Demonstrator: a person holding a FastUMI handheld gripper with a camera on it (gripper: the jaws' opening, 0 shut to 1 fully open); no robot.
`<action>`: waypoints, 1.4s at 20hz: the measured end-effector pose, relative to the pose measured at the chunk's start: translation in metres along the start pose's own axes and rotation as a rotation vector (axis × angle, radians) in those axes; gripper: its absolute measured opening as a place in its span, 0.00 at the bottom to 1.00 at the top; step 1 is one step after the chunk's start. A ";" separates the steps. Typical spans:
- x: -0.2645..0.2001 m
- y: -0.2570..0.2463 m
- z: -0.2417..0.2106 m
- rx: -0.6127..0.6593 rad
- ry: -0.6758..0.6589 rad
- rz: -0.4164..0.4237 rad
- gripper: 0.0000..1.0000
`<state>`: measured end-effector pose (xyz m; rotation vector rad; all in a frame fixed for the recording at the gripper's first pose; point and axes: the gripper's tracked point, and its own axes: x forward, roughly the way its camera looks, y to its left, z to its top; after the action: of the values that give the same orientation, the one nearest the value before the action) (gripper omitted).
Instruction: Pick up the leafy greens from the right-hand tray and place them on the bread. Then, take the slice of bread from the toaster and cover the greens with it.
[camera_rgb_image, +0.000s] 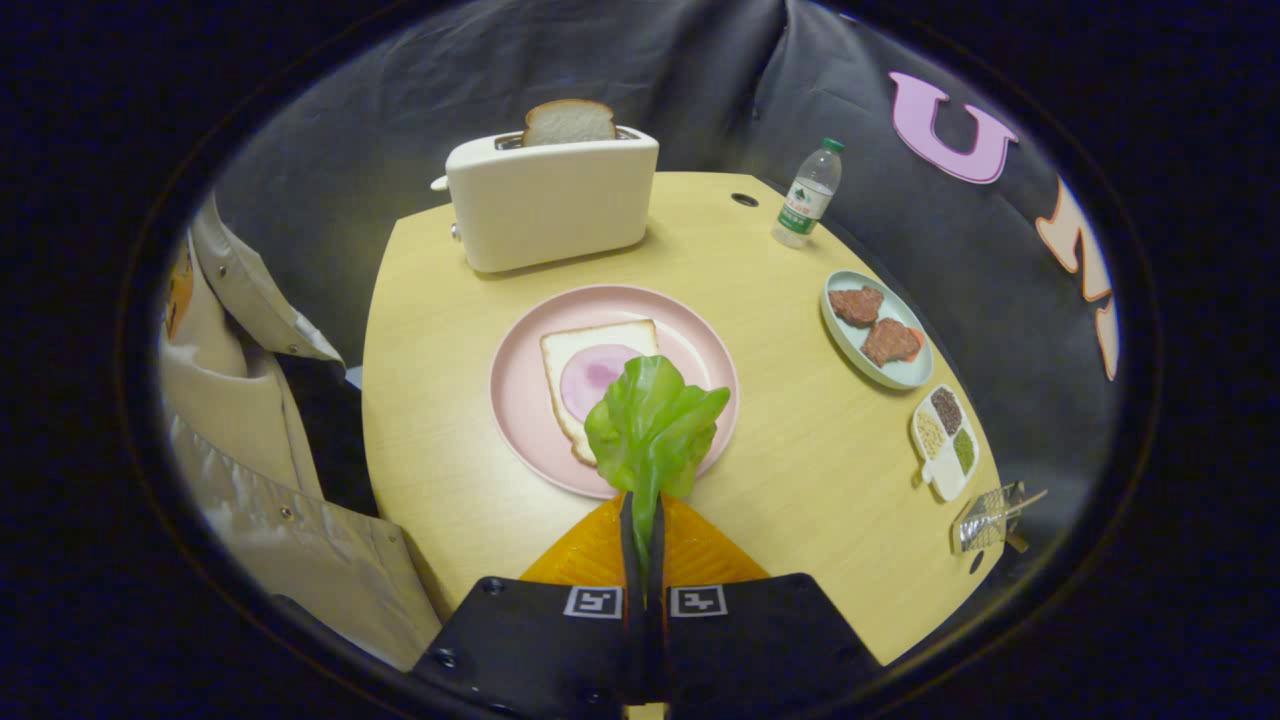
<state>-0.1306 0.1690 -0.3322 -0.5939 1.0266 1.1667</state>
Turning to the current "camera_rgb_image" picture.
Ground clear water bottle green cap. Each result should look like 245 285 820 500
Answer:
771 137 846 249

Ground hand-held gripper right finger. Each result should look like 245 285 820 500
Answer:
645 495 883 717

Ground person's beige jacket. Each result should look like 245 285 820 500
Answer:
158 195 446 673

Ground brown crust bread slice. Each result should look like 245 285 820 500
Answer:
521 98 618 149

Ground green lettuce leaf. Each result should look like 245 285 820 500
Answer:
584 354 732 581

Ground brown meat piece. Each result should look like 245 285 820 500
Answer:
828 285 886 329
861 317 926 368

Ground person's dark shirt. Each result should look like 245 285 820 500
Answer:
275 350 381 519

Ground white bread slice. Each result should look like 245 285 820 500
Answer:
540 319 661 467

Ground light blue plate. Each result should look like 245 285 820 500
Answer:
820 269 935 391

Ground white divided seasoning dish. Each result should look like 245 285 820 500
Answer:
909 384 981 503

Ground pink plate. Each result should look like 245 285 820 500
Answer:
488 284 741 501

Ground white toaster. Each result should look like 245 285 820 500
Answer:
430 125 661 275

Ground clear glass utensil holder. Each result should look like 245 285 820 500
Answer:
950 482 1026 554

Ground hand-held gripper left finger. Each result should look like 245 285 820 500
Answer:
408 490 649 717

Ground pink ham slice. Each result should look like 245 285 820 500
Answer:
560 343 646 424

